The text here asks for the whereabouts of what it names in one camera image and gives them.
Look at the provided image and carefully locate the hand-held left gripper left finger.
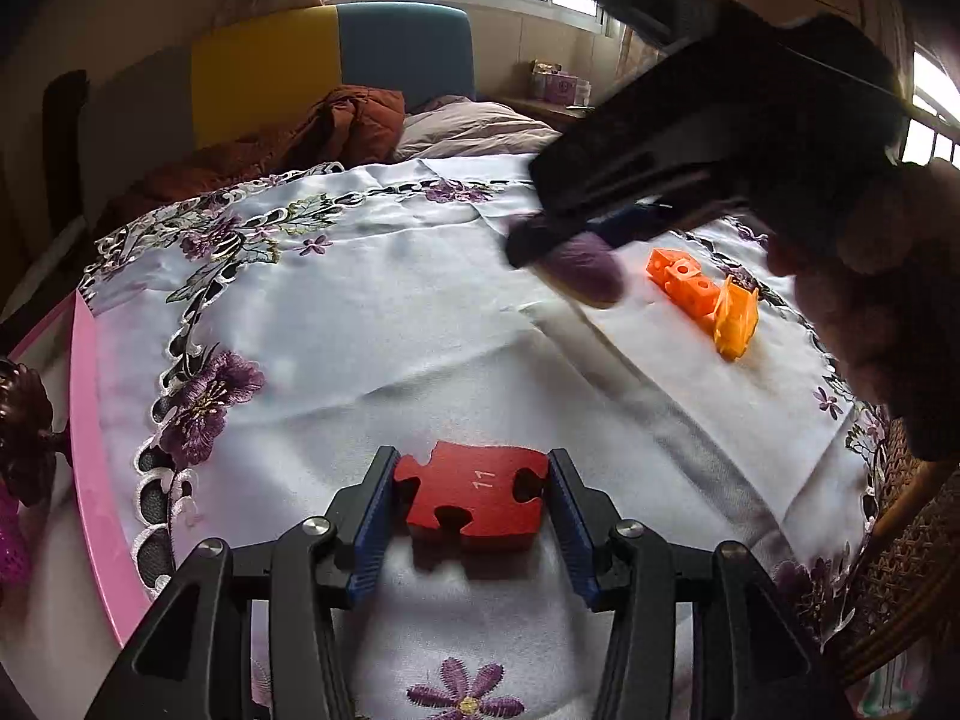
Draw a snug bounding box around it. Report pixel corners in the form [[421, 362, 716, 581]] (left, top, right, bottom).
[[86, 445, 402, 720]]

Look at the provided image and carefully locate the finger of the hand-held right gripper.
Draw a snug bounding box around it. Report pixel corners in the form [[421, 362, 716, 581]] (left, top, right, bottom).
[[589, 199, 751, 248], [505, 206, 601, 269]]

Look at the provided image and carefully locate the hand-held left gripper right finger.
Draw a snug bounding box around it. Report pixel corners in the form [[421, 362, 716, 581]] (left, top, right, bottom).
[[547, 448, 848, 720]]

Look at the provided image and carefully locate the purple plastic piece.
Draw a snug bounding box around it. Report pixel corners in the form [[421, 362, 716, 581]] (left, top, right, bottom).
[[544, 232, 627, 308]]

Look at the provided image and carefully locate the red puzzle piece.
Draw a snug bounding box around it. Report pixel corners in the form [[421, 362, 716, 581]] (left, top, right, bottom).
[[394, 441, 550, 560]]

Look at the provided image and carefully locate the person's right hand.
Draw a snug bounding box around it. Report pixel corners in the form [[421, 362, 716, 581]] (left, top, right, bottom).
[[765, 161, 960, 458]]

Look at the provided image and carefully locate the orange holed cheese block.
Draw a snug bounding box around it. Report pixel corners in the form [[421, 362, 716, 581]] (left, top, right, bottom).
[[646, 247, 725, 327]]

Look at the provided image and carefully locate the beige pillow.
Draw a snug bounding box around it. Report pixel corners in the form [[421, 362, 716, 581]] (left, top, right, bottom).
[[394, 96, 563, 162]]

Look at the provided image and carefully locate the wooden desk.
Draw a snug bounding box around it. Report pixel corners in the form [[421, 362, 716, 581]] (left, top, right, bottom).
[[510, 96, 601, 128]]

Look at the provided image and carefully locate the orange plastic piece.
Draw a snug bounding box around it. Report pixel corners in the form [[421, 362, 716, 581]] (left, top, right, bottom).
[[712, 275, 760, 361]]

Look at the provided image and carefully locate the purple box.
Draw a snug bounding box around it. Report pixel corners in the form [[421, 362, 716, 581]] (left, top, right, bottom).
[[531, 60, 593, 106]]

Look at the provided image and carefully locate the white floral embroidered tablecloth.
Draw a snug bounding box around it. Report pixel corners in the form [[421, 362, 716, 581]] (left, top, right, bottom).
[[75, 157, 897, 720]]

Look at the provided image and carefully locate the rust brown blanket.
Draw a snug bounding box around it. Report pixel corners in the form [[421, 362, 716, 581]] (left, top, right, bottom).
[[97, 86, 406, 230]]

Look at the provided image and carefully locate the pink table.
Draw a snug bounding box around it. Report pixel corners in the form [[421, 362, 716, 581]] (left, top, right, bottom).
[[7, 289, 155, 650]]

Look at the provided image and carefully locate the yellow and blue headboard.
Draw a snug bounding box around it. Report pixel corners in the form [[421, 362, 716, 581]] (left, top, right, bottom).
[[190, 1, 477, 151]]

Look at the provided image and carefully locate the wicker chair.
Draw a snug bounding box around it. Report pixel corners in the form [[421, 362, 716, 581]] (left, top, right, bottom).
[[825, 420, 960, 691]]

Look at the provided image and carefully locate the dark wooden chair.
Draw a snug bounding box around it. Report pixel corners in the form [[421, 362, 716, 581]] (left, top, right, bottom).
[[41, 70, 89, 241]]

